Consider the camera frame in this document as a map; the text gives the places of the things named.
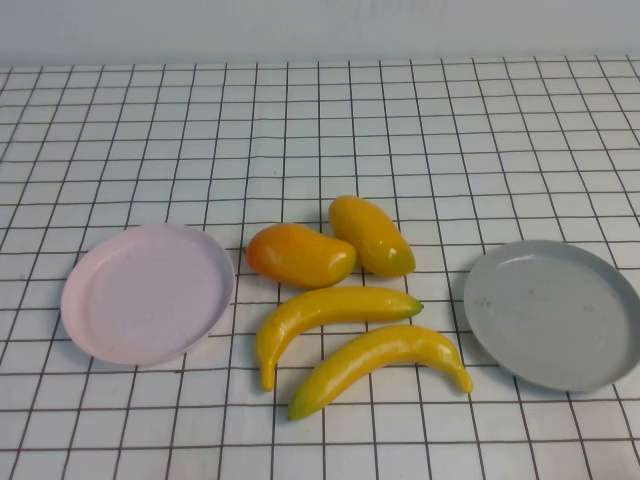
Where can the orange plastic mango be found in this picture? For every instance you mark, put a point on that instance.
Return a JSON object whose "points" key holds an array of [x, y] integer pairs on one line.
{"points": [[295, 257]]}

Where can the yellow plastic banana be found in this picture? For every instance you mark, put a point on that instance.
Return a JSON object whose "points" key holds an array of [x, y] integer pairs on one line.
{"points": [[380, 355], [330, 307]]}

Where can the grey round plate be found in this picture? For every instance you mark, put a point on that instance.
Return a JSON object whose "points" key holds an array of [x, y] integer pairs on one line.
{"points": [[550, 320]]}

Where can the pink round plate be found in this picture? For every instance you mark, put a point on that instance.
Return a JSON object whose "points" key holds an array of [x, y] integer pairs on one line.
{"points": [[145, 300]]}

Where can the yellow mango with green tip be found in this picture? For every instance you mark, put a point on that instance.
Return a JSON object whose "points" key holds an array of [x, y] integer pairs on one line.
{"points": [[367, 232]]}

